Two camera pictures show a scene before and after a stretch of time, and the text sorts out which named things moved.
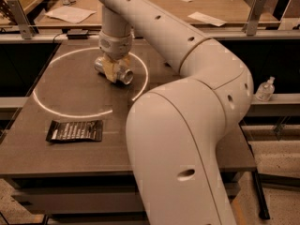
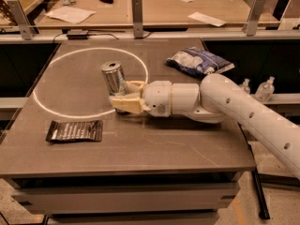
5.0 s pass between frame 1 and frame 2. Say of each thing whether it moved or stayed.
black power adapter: stayed
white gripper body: moved
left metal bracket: stayed
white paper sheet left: stayed
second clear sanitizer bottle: stayed
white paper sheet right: stayed
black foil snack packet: stayed
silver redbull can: moved
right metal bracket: stayed
